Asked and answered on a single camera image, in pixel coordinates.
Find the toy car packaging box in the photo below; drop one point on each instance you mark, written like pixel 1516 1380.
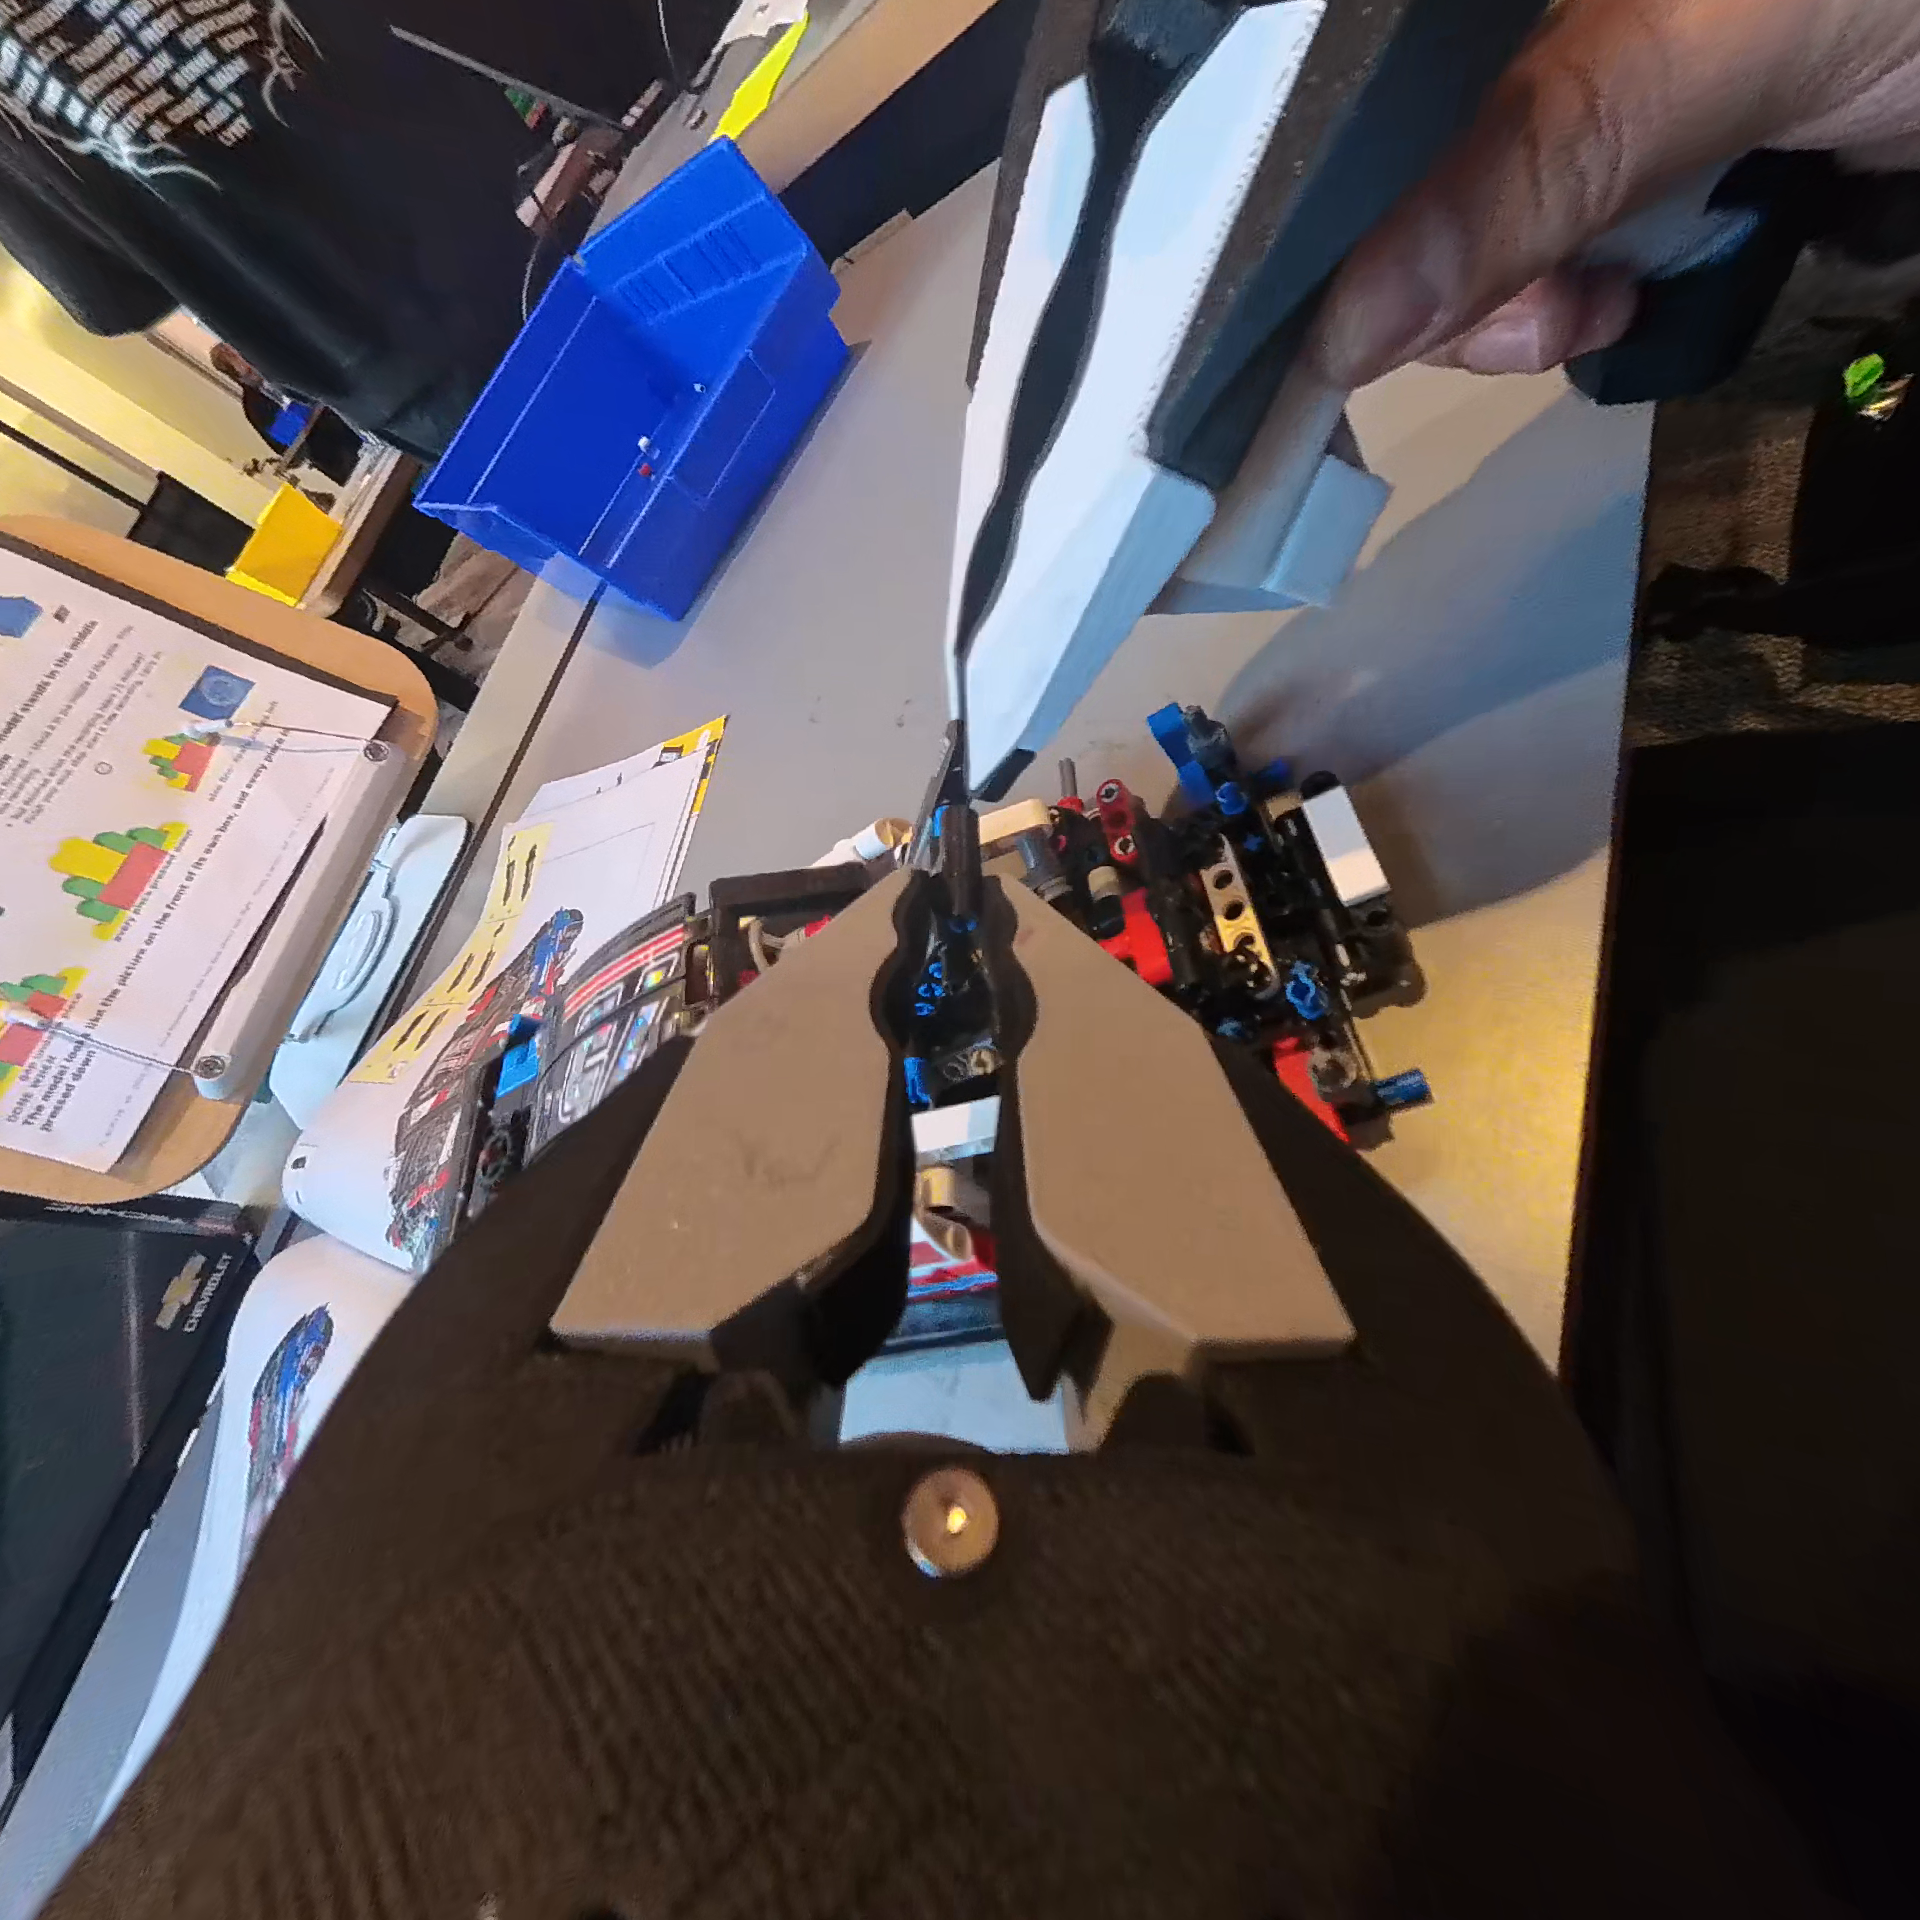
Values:
pixel 89 1382

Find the wooden document board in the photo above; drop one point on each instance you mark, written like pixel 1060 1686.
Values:
pixel 375 704

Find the black striped hood panel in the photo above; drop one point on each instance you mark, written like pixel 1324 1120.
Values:
pixel 937 809

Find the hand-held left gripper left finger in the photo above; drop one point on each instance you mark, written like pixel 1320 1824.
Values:
pixel 721 1172

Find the printed instruction sheet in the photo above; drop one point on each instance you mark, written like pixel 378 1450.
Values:
pixel 148 839

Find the yellow paper sheet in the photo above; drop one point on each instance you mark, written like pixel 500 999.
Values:
pixel 756 77

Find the person's right hand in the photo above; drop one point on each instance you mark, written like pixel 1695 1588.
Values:
pixel 1650 90

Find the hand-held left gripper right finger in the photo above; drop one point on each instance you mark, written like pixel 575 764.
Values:
pixel 1170 1184

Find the small green object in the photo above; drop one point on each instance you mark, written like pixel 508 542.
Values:
pixel 1868 376

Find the yellow plastic bin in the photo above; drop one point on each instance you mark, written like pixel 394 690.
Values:
pixel 292 540

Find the blue plastic bin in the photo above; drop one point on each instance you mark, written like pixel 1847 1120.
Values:
pixel 674 421

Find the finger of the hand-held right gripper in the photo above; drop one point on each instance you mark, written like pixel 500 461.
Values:
pixel 1013 330
pixel 1184 225

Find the white instruction booklet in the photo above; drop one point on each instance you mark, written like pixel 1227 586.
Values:
pixel 599 839

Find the grey desk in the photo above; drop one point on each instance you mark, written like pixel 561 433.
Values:
pixel 839 676

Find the yellow-cover instruction booklet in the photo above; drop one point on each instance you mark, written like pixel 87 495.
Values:
pixel 698 738

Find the toy brick race car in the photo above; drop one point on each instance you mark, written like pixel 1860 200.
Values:
pixel 1244 916

